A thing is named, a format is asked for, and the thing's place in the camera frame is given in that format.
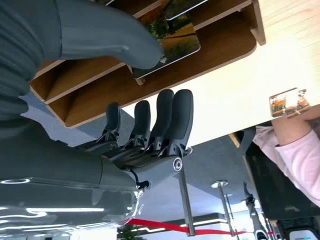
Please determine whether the wooden slotted card holder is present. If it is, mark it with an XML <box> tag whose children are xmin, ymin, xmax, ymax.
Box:
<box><xmin>29</xmin><ymin>0</ymin><xmax>266</xmax><ymax>129</ymax></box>

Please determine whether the person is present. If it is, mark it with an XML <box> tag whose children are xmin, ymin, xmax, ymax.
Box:
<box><xmin>252</xmin><ymin>105</ymin><xmax>320</xmax><ymax>209</ymax></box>

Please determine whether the green plant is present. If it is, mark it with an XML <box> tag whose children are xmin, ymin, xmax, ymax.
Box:
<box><xmin>116</xmin><ymin>224</ymin><xmax>141</xmax><ymax>240</ymax></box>

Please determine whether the red barrier strip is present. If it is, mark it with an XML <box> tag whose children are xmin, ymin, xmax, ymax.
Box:
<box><xmin>128</xmin><ymin>217</ymin><xmax>275</xmax><ymax>237</ymax></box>

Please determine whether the short yellow floor tape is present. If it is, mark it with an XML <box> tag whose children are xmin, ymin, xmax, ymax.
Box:
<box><xmin>228</xmin><ymin>132</ymin><xmax>242</xmax><ymax>149</ymax></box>

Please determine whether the black white standing device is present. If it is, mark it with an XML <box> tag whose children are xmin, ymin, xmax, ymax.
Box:
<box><xmin>243</xmin><ymin>181</ymin><xmax>270</xmax><ymax>240</ymax></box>

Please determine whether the chrome stanchion post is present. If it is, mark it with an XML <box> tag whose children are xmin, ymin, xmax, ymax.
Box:
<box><xmin>210</xmin><ymin>179</ymin><xmax>237</xmax><ymax>237</ymax></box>
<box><xmin>224</xmin><ymin>193</ymin><xmax>242</xmax><ymax>240</ymax></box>
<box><xmin>177</xmin><ymin>146</ymin><xmax>196</xmax><ymax>237</ymax></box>

